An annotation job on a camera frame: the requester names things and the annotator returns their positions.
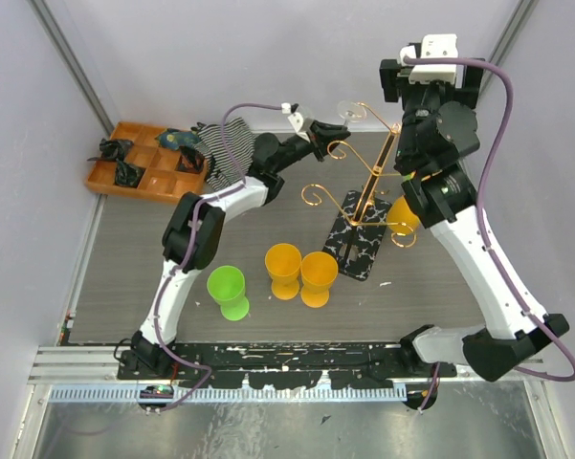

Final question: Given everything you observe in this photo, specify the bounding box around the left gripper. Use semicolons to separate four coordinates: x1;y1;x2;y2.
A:
275;120;352;175

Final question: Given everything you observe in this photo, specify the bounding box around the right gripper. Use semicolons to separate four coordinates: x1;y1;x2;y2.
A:
379;57;485;168

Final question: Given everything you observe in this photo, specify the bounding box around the clear wine glass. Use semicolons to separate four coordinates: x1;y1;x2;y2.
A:
337;100;367;127

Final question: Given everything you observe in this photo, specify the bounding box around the orange plastic goblet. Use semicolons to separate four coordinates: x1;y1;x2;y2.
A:
387;196;420;236
300;251;339;308
264;243;302;300

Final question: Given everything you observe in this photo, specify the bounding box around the gold wine glass rack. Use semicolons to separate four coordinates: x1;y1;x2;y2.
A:
300;102;417;282

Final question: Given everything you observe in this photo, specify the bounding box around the green plastic goblet front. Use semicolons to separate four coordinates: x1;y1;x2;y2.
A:
207;265;250;321

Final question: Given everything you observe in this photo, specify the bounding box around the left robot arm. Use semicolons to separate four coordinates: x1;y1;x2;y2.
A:
118;120;350;379

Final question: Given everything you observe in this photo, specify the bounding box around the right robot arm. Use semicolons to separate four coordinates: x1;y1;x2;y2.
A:
379;57;569;382

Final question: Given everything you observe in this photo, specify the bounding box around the striped black white cloth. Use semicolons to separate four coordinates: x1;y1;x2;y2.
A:
192;117;256;191

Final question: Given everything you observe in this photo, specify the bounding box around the dark orange crumpled cloth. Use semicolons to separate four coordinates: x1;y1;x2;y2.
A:
177;145;205;174

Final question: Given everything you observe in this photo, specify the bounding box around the blue patterned cloth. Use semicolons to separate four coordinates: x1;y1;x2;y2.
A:
155;128;201;151

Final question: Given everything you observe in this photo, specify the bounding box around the orange wooden compartment tray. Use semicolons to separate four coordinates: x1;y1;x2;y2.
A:
85;121;207;204

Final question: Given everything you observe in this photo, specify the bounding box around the black crumpled cloth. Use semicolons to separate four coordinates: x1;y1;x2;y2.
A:
90;139;134;162

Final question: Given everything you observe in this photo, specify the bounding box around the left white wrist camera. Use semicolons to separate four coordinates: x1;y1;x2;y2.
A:
281;102;314;142

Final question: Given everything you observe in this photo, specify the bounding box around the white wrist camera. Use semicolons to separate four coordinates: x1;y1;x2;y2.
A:
281;102;314;142
398;33;458;85

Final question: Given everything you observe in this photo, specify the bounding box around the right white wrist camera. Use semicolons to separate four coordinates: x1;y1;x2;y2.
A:
398;33;458;85

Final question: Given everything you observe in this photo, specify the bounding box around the black mounting base plate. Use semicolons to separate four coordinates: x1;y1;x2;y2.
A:
113;341;457;390

